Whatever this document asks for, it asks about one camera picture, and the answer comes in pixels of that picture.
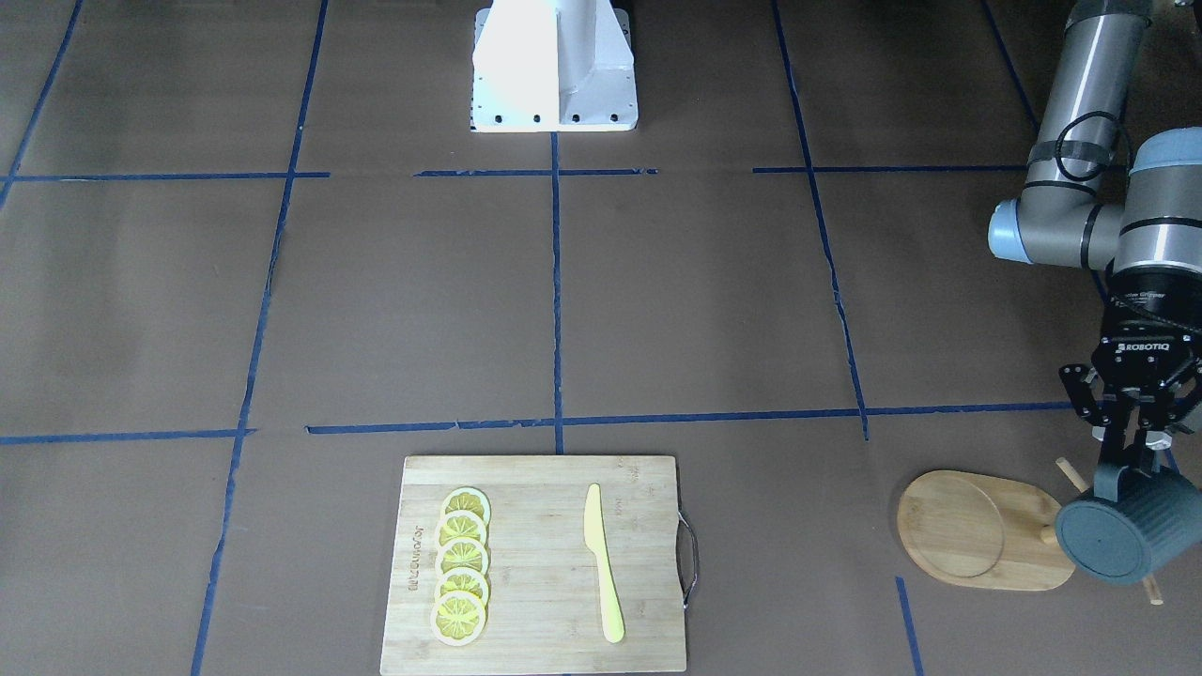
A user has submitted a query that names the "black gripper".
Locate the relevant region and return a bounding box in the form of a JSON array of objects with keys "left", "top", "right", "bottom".
[{"left": 1059, "top": 267, "right": 1201, "bottom": 470}]

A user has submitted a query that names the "dark green mug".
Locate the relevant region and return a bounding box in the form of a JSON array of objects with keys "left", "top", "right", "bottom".
[{"left": 1055, "top": 468, "right": 1201, "bottom": 585}]

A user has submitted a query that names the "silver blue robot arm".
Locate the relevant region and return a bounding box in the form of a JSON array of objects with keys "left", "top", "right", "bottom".
[{"left": 988, "top": 1, "right": 1200, "bottom": 474}]

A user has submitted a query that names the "wooden cup rack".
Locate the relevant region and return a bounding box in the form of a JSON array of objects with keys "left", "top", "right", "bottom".
[{"left": 897, "top": 457, "right": 1165, "bottom": 606}]

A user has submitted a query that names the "yellow plastic knife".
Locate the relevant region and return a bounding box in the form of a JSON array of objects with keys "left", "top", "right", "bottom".
[{"left": 583, "top": 484, "right": 625, "bottom": 644}]

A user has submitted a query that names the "bamboo cutting board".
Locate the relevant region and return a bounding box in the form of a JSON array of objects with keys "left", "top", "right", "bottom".
[{"left": 379, "top": 453, "right": 688, "bottom": 675}]

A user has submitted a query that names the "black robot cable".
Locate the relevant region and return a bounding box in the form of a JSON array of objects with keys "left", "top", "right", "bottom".
[{"left": 1054, "top": 111, "right": 1137, "bottom": 184}]

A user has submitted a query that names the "white pedestal column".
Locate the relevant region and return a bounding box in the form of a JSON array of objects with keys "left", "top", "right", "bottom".
[{"left": 470, "top": 1, "right": 639, "bottom": 134}]

